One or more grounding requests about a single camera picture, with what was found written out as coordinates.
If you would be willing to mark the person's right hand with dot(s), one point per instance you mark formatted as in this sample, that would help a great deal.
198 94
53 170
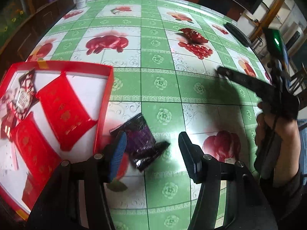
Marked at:
268 152

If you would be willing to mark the black remote control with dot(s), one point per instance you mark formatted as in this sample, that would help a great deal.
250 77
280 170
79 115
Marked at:
238 34

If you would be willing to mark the red white patterned candy packet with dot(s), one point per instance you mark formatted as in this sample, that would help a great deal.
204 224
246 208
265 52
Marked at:
25 97

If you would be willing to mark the flower wall mural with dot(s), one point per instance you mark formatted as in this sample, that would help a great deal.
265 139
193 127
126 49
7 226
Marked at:
12 15

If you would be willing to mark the shiny red snack packet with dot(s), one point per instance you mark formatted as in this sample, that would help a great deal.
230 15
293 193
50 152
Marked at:
8 122

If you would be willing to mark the person's right forearm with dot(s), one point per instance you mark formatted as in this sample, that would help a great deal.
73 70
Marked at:
286 194

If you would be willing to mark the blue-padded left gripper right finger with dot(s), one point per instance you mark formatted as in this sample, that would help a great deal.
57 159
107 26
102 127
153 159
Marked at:
192 154

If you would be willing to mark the red shallow cardboard box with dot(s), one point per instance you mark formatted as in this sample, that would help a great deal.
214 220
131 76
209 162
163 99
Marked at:
92 83

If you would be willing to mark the white pink dotted snack packet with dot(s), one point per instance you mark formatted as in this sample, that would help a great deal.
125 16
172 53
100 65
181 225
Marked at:
8 156

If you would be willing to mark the dark wooden cabinet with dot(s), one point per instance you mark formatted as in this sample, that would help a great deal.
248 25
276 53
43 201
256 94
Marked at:
24 39

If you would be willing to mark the long red snack pack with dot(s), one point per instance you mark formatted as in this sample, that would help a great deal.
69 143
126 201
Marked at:
38 155
64 112

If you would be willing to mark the green fruit pattern tablecloth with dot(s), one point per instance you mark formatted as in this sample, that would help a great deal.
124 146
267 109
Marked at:
165 54

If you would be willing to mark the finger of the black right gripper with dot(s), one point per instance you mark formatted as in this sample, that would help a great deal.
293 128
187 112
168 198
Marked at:
249 82

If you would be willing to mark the dark red honey snack packet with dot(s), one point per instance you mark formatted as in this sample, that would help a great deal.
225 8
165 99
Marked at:
31 192

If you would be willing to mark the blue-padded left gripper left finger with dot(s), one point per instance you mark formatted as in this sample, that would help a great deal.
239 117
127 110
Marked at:
113 154

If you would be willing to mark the dark purple snack packet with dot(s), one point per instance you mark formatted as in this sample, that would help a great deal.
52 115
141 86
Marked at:
141 147

